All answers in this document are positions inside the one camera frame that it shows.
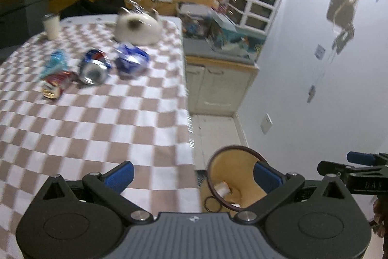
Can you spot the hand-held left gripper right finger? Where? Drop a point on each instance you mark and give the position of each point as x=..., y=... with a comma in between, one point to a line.
x=266, y=177

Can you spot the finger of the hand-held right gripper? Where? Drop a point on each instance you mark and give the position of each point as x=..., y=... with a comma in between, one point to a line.
x=360, y=157
x=330, y=167

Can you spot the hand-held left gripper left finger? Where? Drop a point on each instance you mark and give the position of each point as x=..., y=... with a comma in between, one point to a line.
x=119, y=178

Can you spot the round tan waste bin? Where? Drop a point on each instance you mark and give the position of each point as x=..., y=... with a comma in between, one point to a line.
x=233, y=168

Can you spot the white packet with orange stripes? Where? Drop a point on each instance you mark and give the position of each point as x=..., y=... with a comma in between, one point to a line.
x=222, y=188

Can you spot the person's right hand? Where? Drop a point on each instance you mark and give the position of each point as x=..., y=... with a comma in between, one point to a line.
x=382, y=216

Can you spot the pink checkered tablecloth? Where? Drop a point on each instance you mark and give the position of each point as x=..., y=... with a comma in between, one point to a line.
x=121, y=125

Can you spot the dark floor drain grate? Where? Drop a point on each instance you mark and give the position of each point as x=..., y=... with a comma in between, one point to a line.
x=201, y=178

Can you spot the cream cabinet door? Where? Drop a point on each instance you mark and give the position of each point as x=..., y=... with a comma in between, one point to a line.
x=224, y=89
x=195, y=89

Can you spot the crushed silver blue can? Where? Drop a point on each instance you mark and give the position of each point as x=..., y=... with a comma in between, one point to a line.
x=94, y=71

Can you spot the hanging photo card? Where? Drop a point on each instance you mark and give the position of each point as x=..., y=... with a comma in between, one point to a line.
x=319, y=51

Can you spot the crushed red can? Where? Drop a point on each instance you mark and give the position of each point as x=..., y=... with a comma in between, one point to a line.
x=57, y=81

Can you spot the light blue plastic wrapper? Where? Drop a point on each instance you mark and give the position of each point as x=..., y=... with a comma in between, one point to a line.
x=56, y=61

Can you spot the cream cabinet with grey countertop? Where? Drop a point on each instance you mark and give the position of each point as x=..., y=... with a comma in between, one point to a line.
x=194, y=48

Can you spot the white cat plush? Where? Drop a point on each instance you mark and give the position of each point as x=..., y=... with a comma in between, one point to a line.
x=138, y=30

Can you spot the pile of countertop clutter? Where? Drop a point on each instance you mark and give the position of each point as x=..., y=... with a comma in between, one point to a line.
x=218, y=31

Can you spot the white cup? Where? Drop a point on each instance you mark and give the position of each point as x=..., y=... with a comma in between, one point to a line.
x=51, y=28

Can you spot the white drawer unit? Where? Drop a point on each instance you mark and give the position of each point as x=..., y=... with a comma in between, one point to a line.
x=251, y=8

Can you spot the black bag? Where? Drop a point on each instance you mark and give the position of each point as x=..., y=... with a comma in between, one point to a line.
x=91, y=7

